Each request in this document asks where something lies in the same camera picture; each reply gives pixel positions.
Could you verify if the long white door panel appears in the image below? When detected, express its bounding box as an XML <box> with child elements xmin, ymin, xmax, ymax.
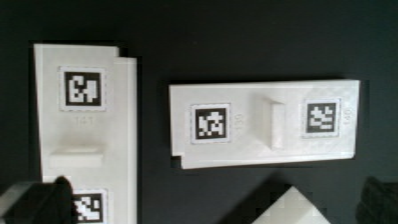
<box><xmin>33</xmin><ymin>44</ymin><xmax>138</xmax><ymax>224</ymax></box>

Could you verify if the white cabinet body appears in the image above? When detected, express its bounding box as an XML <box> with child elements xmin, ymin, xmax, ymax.
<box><xmin>252</xmin><ymin>187</ymin><xmax>330</xmax><ymax>224</ymax></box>

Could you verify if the short white door panel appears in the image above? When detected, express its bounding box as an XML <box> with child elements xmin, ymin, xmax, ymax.
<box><xmin>168</xmin><ymin>80</ymin><xmax>360</xmax><ymax>169</ymax></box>

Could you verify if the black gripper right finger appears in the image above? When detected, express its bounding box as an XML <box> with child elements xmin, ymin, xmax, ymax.
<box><xmin>355</xmin><ymin>177</ymin><xmax>398</xmax><ymax>224</ymax></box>

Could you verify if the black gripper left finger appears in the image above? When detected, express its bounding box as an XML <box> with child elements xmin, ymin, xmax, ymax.
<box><xmin>0</xmin><ymin>176</ymin><xmax>76</xmax><ymax>224</ymax></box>

